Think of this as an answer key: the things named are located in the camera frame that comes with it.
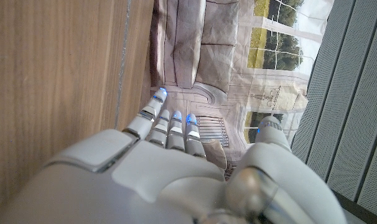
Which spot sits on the long grey tape strip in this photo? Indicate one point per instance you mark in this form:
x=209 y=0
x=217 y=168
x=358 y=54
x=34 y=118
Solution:
x=122 y=62

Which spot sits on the printed sofa room backdrop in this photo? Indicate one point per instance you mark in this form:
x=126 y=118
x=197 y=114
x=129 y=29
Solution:
x=219 y=56

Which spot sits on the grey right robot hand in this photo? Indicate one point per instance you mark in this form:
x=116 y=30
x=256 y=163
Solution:
x=145 y=186

